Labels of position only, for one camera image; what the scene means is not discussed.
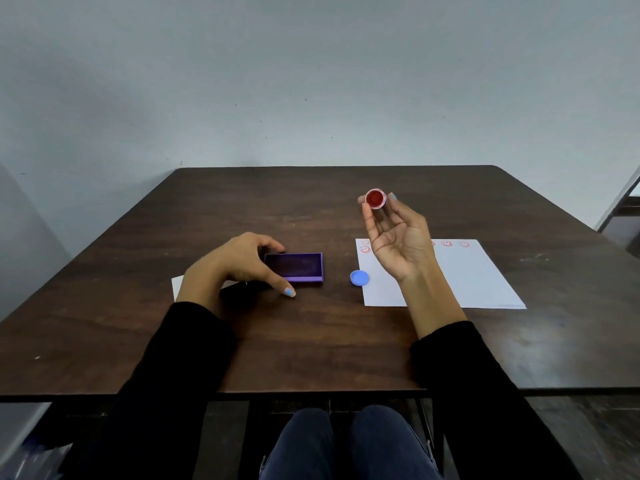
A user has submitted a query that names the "person's right hand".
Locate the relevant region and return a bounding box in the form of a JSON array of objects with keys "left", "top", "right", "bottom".
[{"left": 357, "top": 193, "right": 437, "bottom": 284}]

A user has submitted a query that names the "person's leg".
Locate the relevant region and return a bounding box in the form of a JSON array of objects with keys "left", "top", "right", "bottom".
[
  {"left": 349, "top": 405, "right": 444, "bottom": 480},
  {"left": 259, "top": 407, "right": 353, "bottom": 480}
]

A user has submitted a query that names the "person's left hand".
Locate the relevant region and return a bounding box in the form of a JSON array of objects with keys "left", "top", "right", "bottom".
[{"left": 181, "top": 232, "right": 297, "bottom": 299}]

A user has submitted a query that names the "purple ink pad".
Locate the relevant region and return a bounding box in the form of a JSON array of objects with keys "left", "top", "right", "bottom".
[{"left": 263, "top": 253, "right": 324, "bottom": 283}]

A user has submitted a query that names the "person's left leg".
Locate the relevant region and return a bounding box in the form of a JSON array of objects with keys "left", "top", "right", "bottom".
[{"left": 259, "top": 407, "right": 353, "bottom": 480}]

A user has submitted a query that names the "plain white paper sheet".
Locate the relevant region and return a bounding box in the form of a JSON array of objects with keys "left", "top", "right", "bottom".
[{"left": 171, "top": 275, "right": 241, "bottom": 302}]

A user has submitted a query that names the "person's right leg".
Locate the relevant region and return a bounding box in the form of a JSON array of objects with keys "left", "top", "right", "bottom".
[{"left": 349, "top": 405, "right": 444, "bottom": 480}]

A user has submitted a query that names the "person's right forearm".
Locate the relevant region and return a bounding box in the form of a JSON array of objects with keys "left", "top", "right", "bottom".
[{"left": 397, "top": 260, "right": 585, "bottom": 480}]

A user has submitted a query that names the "clear plastic bag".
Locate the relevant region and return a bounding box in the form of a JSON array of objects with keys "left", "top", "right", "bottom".
[{"left": 0, "top": 435, "right": 73, "bottom": 480}]

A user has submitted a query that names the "white paper with red stamps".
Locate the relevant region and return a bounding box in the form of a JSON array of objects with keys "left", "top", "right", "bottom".
[{"left": 355, "top": 238, "right": 527, "bottom": 310}]

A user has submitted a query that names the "grey furniture frame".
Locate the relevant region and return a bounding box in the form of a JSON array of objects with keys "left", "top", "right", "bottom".
[{"left": 594, "top": 166, "right": 640, "bottom": 258}]

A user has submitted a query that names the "person's left forearm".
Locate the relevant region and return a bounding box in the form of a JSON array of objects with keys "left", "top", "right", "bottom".
[{"left": 59, "top": 275, "right": 239, "bottom": 480}]

